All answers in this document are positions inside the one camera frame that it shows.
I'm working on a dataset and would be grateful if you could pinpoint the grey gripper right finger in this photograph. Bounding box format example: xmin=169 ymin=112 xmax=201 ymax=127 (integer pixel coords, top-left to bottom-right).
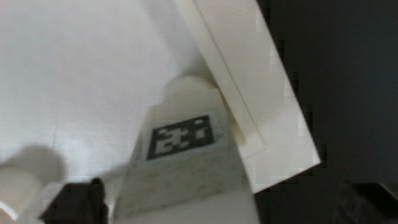
xmin=336 ymin=182 xmax=398 ymax=224

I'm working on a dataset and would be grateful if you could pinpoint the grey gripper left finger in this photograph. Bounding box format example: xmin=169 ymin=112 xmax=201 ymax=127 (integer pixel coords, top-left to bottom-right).
xmin=39 ymin=178 xmax=109 ymax=224

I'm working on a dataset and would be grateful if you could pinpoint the white square tabletop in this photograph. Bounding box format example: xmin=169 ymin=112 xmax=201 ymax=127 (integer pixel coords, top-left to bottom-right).
xmin=0 ymin=0 xmax=320 ymax=224

